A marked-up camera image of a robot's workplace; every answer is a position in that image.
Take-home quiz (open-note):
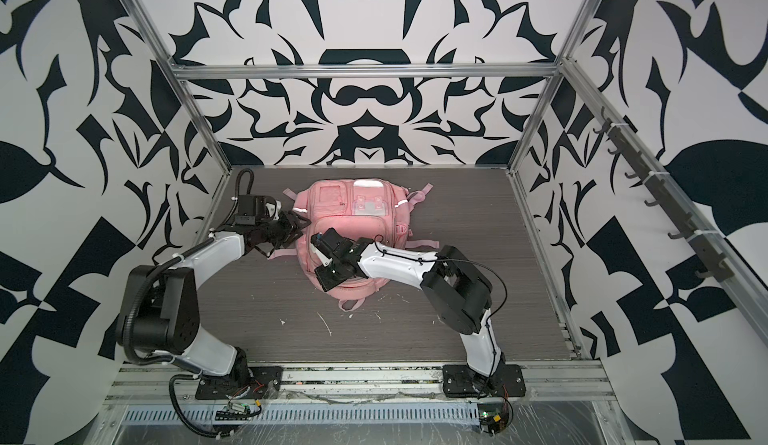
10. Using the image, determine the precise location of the pink student backpack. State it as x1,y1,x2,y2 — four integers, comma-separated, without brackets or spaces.
271,178,440,289

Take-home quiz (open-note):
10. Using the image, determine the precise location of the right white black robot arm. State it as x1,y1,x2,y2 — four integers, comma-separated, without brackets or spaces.
309,229,502,378

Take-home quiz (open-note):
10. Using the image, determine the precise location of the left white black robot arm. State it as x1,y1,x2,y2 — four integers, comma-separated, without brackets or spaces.
115,211,311,382

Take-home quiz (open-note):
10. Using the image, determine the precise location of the left small circuit board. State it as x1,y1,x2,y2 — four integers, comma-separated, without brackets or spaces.
215,401,262,421

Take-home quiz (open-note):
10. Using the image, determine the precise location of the small circuit board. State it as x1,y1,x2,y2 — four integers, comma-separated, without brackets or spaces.
215,401,262,421
479,408,514,435

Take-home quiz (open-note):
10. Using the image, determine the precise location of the right small circuit board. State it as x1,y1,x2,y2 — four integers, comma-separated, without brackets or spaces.
479,408,514,435

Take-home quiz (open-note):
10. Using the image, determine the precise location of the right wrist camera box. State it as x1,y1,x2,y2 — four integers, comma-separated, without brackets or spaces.
310,228,352,266

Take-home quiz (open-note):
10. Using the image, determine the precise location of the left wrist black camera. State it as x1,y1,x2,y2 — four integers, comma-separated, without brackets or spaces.
233,195,282,226

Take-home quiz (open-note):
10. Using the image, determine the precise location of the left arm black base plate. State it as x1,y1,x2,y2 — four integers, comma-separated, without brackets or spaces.
195,366,284,400

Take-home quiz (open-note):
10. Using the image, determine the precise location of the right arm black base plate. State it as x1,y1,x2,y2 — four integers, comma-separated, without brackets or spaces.
442,363,527,398

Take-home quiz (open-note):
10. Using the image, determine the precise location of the white slotted cable duct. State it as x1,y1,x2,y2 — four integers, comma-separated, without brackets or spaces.
119,401,481,427

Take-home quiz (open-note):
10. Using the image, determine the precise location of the aluminium frame rail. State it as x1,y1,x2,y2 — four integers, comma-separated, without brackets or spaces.
101,359,619,407

